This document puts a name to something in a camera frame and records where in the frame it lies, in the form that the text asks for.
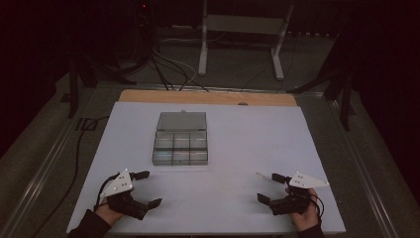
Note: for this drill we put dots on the black tripod stand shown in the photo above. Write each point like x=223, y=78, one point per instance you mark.
x=345, y=95
x=74, y=86

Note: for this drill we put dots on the clear plastic compartment box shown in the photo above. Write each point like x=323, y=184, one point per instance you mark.
x=181, y=139

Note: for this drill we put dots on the white table sheet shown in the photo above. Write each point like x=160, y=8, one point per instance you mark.
x=237, y=158

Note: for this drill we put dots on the person's left hand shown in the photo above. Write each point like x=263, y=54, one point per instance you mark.
x=109, y=214

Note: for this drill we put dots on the aluminium floor rail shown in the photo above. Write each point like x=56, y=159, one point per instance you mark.
x=43, y=168
x=361, y=165

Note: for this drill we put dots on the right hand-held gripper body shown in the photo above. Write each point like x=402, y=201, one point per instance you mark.
x=290, y=203

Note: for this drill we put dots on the person's right hand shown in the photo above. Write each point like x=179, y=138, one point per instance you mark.
x=308, y=218

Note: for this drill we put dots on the white metal stand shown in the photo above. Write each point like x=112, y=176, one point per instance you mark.
x=242, y=24

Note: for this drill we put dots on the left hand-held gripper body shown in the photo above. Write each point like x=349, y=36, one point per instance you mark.
x=119, y=185

